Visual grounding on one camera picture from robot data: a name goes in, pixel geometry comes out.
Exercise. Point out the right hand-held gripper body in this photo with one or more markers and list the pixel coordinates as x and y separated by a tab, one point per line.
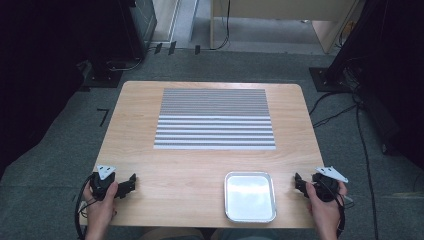
328	185

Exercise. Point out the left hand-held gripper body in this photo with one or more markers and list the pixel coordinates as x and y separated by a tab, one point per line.
104	182

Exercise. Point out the person's left hand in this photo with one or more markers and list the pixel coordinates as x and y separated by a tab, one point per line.
101	208

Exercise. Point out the person's right hand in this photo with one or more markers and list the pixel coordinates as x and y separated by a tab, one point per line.
321	211

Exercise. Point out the silver metal tray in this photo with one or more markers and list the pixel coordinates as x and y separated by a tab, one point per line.
250	196

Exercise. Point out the black stand base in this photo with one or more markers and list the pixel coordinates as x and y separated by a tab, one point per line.
328	81
103	78

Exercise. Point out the grey striped placemat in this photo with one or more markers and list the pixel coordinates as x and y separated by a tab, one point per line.
215	120

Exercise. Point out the black floor tape strip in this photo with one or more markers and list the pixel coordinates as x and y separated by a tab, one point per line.
158	48
197	49
172	48

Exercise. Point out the dark glass cabinet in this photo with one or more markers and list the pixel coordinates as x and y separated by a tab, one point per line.
145	23

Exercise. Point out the light wooden desk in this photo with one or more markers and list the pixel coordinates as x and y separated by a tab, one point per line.
283	8

